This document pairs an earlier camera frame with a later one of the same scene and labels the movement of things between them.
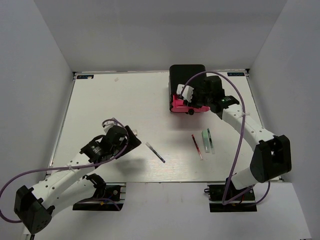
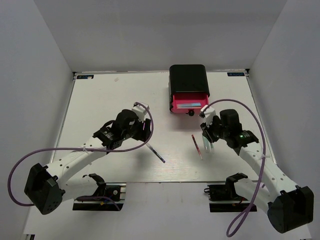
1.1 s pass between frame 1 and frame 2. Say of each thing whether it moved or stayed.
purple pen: stayed
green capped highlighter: stayed
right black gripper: moved
